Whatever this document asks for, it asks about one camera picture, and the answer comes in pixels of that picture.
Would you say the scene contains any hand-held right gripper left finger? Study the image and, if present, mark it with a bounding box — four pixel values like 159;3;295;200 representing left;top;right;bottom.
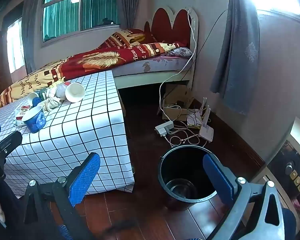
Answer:
24;152;101;240

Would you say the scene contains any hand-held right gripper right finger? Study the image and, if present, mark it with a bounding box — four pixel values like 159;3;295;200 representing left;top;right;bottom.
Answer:
203;153;290;240

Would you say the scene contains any black trash bin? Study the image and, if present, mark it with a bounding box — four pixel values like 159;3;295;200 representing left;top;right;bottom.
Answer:
157;144;224;210

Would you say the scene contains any clear plastic bag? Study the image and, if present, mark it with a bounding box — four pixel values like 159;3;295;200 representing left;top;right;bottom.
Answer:
54;83;67;98

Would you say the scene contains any red and white cigarette pack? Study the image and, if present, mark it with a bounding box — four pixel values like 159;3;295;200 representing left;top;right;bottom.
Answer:
15;106;32;127

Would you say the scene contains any blue paper bowl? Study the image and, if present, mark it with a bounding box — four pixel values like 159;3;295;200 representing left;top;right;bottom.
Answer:
22;105;46;133

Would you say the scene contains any white router with antennas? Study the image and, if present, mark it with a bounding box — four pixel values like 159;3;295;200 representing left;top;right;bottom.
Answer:
199;97;214;143

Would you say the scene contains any table with checked cloth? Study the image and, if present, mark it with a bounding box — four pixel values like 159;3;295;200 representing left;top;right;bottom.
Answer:
0;70;135;198

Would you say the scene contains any small blue paper cup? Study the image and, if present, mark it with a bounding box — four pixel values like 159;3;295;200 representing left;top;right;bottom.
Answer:
27;92;42;107

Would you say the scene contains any beige crumpled paper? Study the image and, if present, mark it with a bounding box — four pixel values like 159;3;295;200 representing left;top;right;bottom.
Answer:
41;97;63;112

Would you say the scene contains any white modem box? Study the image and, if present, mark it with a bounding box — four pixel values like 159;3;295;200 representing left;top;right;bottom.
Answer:
187;111;203;128

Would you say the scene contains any appliance with black control panel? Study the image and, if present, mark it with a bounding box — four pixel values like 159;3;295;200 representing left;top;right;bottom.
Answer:
250;116;300;213

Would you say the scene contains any white power strip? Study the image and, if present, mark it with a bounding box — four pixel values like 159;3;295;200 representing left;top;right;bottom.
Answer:
154;121;174;137

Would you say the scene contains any white paper cup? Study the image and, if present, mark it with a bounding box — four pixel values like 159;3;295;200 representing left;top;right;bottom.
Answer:
65;81;85;103

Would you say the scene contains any small bright window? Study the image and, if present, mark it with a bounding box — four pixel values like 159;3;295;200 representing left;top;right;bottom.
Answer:
6;17;25;73

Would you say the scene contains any cardboard box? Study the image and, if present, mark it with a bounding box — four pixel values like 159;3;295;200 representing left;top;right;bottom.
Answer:
161;84;198;122

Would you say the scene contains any grey curtain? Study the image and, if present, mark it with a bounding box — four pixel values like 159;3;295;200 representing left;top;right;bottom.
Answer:
21;0;50;75
116;0;143;30

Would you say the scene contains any bed with red blanket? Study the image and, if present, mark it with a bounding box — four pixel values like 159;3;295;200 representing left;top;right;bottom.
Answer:
0;28;190;112

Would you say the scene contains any white bed with red headboard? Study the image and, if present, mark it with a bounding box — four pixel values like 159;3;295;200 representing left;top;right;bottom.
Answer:
112;6;199;90

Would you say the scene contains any blue-grey patterned curtain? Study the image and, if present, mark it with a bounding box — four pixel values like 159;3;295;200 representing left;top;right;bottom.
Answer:
210;0;260;115

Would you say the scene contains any purple mattress sheet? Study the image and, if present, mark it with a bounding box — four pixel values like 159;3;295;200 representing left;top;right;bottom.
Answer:
112;54;197;78

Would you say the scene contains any floral pillow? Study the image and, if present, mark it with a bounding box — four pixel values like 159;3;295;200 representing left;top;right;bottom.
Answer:
165;47;194;57

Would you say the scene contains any large window with green curtain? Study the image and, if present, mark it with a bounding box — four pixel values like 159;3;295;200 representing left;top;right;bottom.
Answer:
41;0;122;48

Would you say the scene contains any white cable tangle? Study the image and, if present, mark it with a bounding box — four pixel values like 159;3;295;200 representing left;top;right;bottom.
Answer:
165;120;208;148

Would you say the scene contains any white charging cable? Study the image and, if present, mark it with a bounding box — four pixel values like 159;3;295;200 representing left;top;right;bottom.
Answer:
159;8;199;113

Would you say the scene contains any thin black wall cable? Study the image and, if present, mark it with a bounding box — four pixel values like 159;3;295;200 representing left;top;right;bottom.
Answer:
196;8;228;55

